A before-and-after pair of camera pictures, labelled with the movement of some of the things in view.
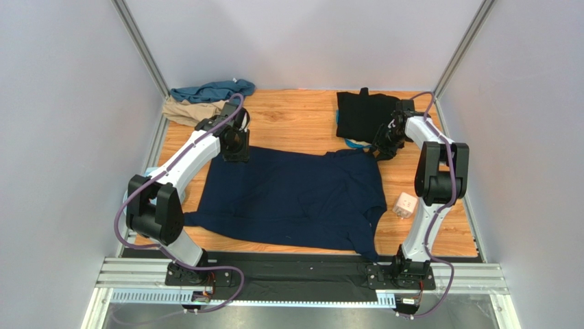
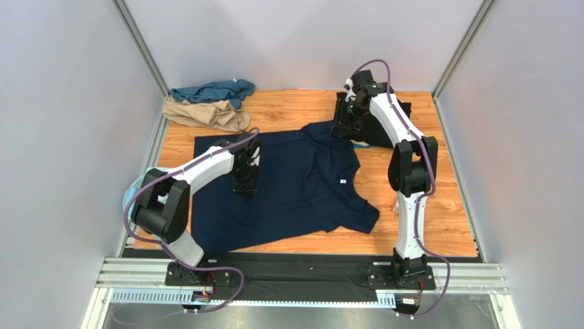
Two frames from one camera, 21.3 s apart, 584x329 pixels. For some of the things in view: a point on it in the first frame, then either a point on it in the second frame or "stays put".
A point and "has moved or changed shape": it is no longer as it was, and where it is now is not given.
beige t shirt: (190, 114) stays put
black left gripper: (244, 154) → (247, 190)
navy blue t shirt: (292, 198) has moved or changed shape
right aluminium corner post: (462, 48) stays put
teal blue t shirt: (215, 91) stays put
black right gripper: (385, 147) → (343, 121)
